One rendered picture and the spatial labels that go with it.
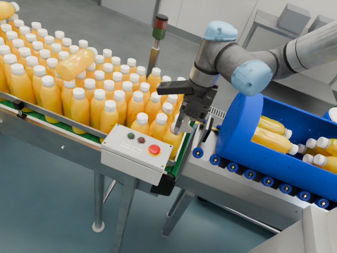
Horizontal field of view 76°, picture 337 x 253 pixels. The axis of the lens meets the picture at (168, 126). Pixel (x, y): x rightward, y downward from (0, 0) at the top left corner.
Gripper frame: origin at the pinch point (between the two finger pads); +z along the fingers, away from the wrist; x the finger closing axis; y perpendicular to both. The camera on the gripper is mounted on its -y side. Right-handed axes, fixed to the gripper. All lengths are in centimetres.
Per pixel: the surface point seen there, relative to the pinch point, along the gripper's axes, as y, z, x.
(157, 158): -1.7, 1.1, -14.8
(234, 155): 23.4, 5.1, 2.5
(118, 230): -9, 69, -14
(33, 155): -101, 111, 25
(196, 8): -49, 54, 353
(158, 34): -26, -8, 49
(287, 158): 38.5, -2.6, 2.9
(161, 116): -6.6, 1.2, 3.3
